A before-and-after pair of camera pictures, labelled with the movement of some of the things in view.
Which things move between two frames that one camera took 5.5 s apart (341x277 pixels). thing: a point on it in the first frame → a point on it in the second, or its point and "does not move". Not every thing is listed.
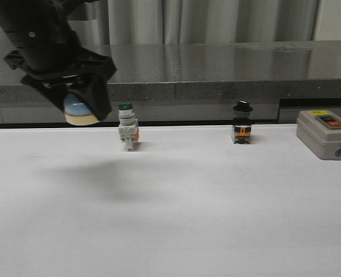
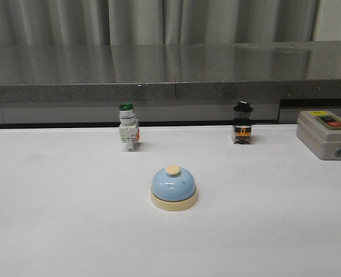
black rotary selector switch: (242, 128) does not move
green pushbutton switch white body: (128, 127) does not move
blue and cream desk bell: (77, 112) → (173, 189)
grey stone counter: (193, 82) does not move
